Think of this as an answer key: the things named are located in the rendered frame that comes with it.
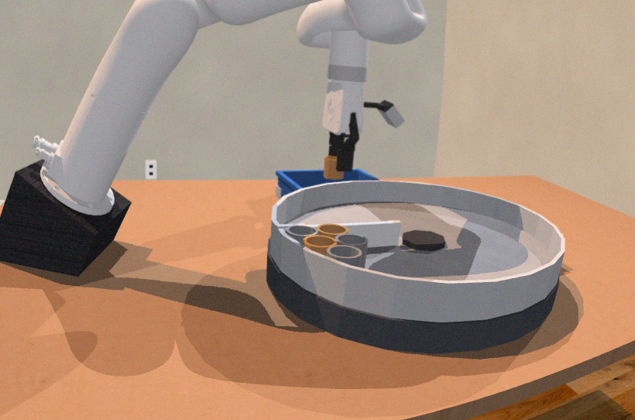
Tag grey metal bushing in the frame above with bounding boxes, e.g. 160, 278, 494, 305
335, 233, 368, 268
326, 245, 362, 267
286, 225, 318, 244

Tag blue tray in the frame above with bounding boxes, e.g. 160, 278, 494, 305
275, 169, 380, 199

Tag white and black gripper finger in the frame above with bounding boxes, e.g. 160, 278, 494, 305
328, 132, 340, 157
336, 112, 359, 171

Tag bronze bushing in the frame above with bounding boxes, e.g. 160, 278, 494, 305
324, 156, 344, 180
303, 235, 337, 256
317, 224, 348, 239

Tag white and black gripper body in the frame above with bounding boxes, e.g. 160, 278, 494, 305
323, 79, 366, 135

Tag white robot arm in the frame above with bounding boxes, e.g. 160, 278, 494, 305
32, 0, 427, 215

